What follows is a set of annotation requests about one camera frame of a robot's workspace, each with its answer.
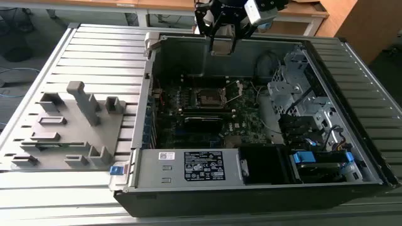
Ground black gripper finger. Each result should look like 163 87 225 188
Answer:
231 13 263 53
194 1 222 53

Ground silver topped CPU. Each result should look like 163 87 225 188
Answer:
211 39 235 57

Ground metal socket cover frame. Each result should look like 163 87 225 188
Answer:
222 79 245 101

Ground black CPU socket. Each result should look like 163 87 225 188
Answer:
195 87 229 109

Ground black RAM slot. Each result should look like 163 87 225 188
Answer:
182 107 235 112
182 111 235 116

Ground silver metal drive cage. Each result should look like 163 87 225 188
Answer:
266 49 346 146

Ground green motherboard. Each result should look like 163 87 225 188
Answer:
150 77 274 150

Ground black graphics card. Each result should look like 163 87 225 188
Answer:
183 116 226 132

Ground brown chipset heatsink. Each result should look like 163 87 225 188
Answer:
225 136 243 148

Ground wooden cabinet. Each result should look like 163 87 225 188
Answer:
315 0 402 64

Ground black rating label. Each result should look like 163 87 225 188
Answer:
183 151 226 181

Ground hard disk in blue carrier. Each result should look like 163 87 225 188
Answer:
290 150 355 184

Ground grey plastic parts rack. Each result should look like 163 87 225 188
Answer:
10 81 128 170

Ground silver power supply unit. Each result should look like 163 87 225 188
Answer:
135 148 246 189

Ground black round floor object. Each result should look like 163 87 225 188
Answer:
1 46 34 63

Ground green RAM stick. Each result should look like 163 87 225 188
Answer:
36 142 86 150

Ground black PC case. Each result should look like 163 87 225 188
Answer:
108 32 402 218

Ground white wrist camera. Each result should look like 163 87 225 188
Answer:
245 0 279 25

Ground thick black cable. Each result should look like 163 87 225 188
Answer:
255 50 282 82

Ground wooden desk white frame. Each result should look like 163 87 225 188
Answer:
0 0 140 18
138 0 330 36

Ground thin grey wire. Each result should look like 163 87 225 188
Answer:
254 86 271 105

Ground thin white wire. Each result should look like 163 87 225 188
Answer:
261 117 283 135

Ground coloured power wires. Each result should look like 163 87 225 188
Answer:
326 124 351 153

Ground blue floor cable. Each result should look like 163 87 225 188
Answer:
0 67 42 76

